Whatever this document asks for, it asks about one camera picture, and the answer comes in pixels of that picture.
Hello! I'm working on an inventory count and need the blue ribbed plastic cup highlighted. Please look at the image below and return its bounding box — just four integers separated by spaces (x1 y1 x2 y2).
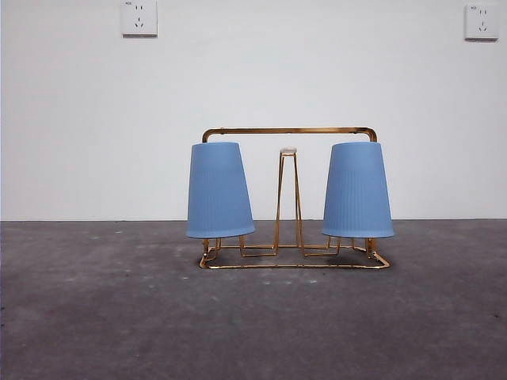
185 142 256 240
321 142 395 239

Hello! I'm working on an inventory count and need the gold wire cup rack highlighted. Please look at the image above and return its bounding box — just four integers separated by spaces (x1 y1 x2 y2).
196 126 391 271

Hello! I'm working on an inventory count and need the white wall socket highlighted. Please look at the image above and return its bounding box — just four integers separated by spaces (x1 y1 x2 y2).
463 4 500 42
121 0 158 39

